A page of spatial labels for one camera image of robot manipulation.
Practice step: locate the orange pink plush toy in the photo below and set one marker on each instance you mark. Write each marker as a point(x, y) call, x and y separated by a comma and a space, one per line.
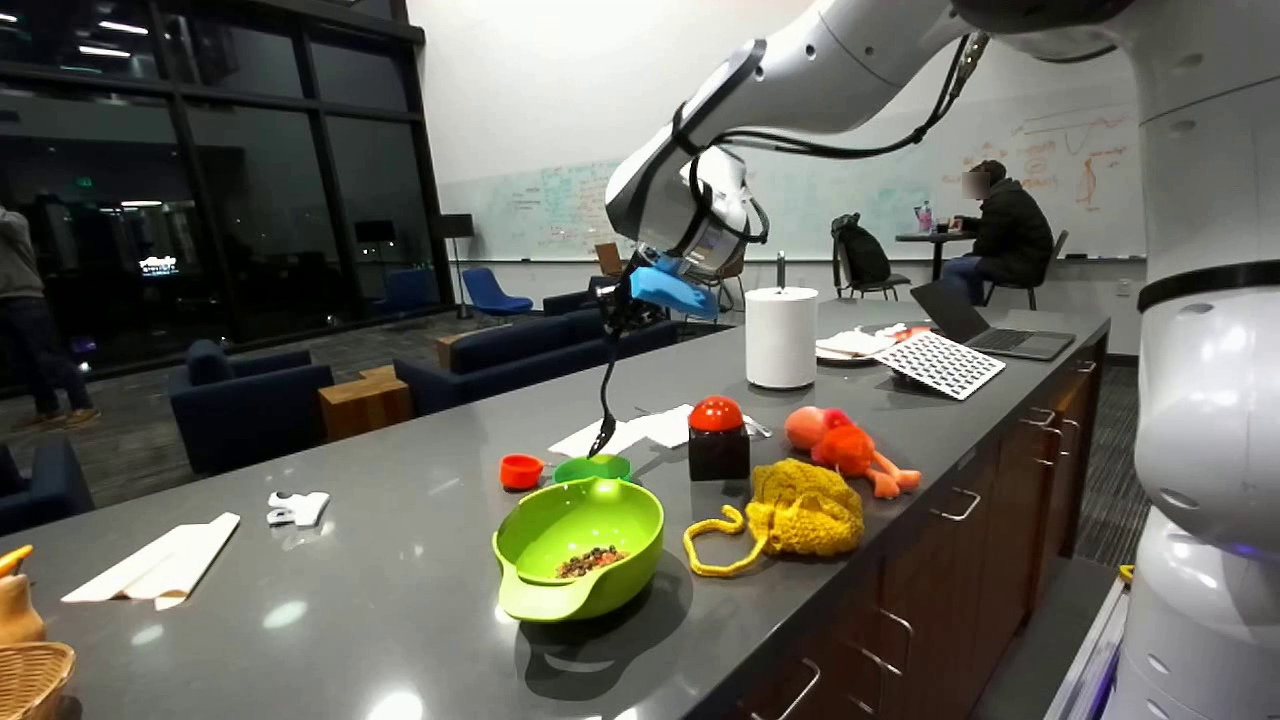
point(846, 446)

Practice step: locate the small red cup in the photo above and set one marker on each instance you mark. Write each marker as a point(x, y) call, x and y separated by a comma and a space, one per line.
point(520, 473)

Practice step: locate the standing person in grey top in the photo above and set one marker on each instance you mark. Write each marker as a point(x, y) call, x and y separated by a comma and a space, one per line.
point(27, 304)

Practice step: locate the black box with red dome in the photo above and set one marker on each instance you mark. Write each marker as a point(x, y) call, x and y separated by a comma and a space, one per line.
point(719, 446)

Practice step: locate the blue lounge chair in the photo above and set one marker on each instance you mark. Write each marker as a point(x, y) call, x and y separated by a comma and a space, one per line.
point(489, 292)

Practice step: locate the black plastic spoon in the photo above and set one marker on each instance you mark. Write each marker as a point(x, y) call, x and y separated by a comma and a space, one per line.
point(607, 403)

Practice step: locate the dark high table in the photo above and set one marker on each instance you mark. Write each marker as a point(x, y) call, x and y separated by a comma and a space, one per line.
point(935, 242)

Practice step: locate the white keyboard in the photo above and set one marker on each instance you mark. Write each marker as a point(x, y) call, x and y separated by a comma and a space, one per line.
point(941, 365)

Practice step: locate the white purple panel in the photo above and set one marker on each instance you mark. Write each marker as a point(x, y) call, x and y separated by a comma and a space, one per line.
point(1081, 663)

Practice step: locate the white paper towel roll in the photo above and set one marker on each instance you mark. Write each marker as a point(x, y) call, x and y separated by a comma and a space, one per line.
point(782, 343)

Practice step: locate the brown bean food mix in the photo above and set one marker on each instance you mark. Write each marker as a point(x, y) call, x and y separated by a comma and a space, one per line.
point(589, 562)

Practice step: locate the wooden cube side table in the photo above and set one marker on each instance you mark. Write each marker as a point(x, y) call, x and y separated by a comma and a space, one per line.
point(361, 403)

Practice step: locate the yellow knitted net bag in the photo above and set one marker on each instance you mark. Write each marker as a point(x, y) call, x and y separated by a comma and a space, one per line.
point(803, 512)

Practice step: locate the dark chair of seated person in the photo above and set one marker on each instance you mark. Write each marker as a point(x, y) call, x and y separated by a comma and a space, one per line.
point(1055, 267)

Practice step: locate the large green spouted bowl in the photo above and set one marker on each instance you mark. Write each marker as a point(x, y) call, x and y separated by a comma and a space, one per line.
point(560, 535)

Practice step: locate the small green cup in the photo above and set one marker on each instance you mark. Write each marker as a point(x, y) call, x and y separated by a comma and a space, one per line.
point(594, 469)

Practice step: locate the seated person in dark jacket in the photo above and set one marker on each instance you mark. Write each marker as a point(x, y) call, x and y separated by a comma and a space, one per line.
point(1004, 235)

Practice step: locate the navy armchair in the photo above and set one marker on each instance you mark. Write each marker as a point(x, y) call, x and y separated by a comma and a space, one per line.
point(246, 407)

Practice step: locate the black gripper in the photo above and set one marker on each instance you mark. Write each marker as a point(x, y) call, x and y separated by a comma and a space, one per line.
point(633, 302)

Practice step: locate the small clear plastic piece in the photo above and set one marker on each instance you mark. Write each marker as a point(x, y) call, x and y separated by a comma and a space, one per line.
point(758, 424)

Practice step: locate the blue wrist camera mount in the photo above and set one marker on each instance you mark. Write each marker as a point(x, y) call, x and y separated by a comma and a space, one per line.
point(672, 289)

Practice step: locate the crumpled white wrapper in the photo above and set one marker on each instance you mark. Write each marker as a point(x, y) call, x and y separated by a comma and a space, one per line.
point(297, 510)

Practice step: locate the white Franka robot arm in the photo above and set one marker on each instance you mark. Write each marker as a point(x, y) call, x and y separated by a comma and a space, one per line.
point(1200, 202)

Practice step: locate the dark armchair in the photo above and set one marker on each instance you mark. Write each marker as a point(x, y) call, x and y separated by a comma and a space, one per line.
point(43, 491)

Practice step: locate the pink bottle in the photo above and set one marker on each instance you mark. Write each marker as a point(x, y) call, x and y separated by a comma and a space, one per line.
point(922, 217)

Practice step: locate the tan chair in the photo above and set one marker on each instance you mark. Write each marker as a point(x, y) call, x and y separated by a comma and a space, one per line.
point(609, 261)

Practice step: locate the dark open laptop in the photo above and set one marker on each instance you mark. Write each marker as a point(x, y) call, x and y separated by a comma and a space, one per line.
point(1013, 343)

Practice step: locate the tan wooden figure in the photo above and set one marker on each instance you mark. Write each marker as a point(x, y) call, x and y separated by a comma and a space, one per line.
point(17, 605)

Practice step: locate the folded white napkin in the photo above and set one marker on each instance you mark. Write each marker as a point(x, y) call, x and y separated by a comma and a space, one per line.
point(160, 562)

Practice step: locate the brown counter cabinet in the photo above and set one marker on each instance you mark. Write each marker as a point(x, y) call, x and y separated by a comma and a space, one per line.
point(935, 575)

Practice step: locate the navy sofa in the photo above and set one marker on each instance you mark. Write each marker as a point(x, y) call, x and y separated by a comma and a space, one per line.
point(534, 348)

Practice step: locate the black backpack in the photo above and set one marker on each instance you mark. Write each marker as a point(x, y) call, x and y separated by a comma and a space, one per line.
point(860, 257)

